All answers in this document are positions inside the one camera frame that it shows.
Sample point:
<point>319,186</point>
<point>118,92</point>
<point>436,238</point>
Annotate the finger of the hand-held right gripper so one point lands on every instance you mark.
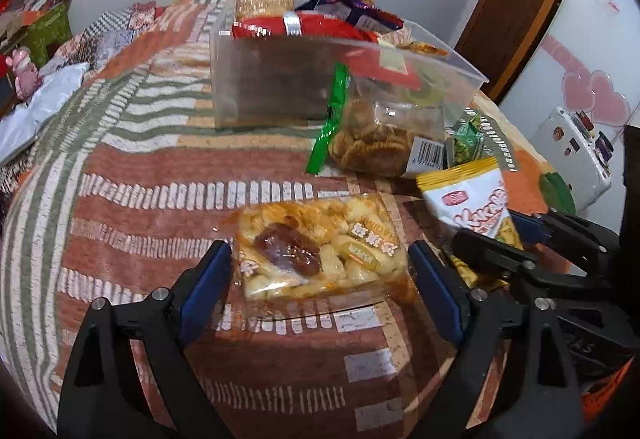
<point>490,256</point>
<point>530,225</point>

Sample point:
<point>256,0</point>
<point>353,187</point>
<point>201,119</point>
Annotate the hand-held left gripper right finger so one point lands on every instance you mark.
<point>435,289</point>

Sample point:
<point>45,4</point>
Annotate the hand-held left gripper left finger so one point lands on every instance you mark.
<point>207,289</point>

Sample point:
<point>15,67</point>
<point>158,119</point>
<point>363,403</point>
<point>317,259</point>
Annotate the yellow white snack packet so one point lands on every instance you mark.
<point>470,199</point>

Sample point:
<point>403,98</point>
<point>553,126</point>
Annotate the clear date candy packet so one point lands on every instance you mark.
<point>320,244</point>

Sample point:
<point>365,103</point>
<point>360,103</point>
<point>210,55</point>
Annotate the clear bag of fried snacks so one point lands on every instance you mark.
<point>370,139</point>

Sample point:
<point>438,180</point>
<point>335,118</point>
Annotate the red orange chip packet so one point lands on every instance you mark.
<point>415,46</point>

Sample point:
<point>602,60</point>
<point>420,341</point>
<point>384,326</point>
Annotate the clear plastic container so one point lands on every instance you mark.
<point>270,79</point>

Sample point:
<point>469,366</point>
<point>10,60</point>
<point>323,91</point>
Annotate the blue cracker packet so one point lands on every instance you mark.
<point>350,9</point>

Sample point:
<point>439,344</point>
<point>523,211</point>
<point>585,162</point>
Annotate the red snack packet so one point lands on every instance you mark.
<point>320,26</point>

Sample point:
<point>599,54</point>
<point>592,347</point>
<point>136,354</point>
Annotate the purple rice cracker packet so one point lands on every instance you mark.
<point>260,4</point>

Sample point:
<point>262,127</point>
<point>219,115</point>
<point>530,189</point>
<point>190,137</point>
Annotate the white stickered case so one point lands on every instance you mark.
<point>565,154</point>

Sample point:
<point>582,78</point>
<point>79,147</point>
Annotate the green small snack packet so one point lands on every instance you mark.
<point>467,129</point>
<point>462,154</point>

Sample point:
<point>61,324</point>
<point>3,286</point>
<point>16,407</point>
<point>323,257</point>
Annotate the striped patchwork blanket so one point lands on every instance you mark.
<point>150,179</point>

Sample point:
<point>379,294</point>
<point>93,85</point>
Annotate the white sliding door pink hearts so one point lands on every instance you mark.
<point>590,44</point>

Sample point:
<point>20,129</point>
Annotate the brown wooden door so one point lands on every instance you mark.
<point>520,9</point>

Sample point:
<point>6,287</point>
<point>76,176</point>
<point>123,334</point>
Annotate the white cloth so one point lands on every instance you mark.
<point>35,109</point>

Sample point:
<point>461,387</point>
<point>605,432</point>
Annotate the checkered patchwork quilt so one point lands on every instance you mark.
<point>115,29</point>

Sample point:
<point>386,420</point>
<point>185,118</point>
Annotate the pink bear figure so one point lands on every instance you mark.
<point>24,71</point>

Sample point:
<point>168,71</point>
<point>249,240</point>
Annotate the green gift bag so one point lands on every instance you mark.
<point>50,29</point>

